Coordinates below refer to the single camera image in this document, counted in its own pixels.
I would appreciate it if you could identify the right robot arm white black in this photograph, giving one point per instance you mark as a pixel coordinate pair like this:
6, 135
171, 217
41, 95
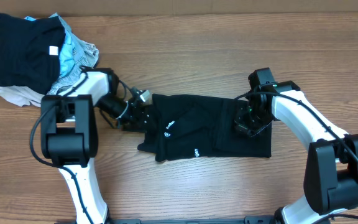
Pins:
331, 176

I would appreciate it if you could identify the light blue garment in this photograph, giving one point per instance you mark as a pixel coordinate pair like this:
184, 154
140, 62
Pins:
66, 55

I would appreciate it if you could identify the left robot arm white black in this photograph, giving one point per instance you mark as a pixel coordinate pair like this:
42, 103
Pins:
69, 135

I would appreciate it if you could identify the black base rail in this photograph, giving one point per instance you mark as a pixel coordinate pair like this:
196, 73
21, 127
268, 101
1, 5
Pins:
191, 220

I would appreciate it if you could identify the black t-shirt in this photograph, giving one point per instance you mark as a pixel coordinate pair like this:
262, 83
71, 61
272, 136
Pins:
190, 126

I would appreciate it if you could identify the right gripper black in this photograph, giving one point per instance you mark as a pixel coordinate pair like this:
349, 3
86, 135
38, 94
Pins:
246, 125

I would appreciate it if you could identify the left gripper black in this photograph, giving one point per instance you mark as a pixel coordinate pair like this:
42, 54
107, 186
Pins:
138, 114

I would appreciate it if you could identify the folded black garment on pile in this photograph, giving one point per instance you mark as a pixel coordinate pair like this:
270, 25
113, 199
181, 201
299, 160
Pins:
29, 52

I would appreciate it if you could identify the beige folded garment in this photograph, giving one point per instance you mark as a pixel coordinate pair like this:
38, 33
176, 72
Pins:
21, 95

